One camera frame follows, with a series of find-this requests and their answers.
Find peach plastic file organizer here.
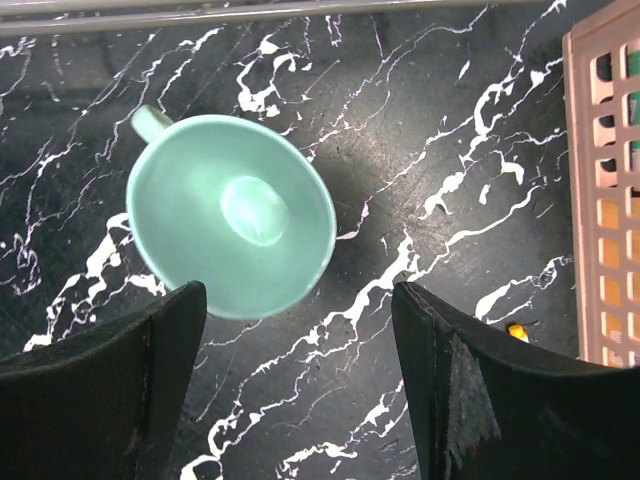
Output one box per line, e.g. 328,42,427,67
563,1,639,368

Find white yellow marker pen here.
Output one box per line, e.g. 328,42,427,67
505,322,534,344

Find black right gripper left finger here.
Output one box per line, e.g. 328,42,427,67
1,281,207,479

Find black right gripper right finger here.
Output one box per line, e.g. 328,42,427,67
391,282,639,479

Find grey wire dish rack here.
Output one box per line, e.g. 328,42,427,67
0,0,551,37

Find teal green cup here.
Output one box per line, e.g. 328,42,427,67
125,105,337,320

